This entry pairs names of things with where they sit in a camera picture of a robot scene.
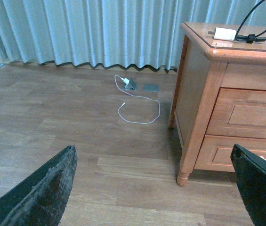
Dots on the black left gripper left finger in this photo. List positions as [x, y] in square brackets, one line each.
[41, 198]

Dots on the pale green curtain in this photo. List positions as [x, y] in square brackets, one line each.
[111, 32]

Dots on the open metal floor socket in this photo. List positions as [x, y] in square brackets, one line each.
[131, 86]

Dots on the white floor charger plug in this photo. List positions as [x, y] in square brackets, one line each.
[125, 80]

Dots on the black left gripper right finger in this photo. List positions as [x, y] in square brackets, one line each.
[250, 171]

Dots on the wooden drawer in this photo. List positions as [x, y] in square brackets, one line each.
[215, 151]
[239, 113]

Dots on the closed metal floor socket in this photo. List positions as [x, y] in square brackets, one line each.
[150, 87]

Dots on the white charger adapter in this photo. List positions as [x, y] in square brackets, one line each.
[223, 34]

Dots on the wooden nightstand cabinet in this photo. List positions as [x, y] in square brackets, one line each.
[206, 66]

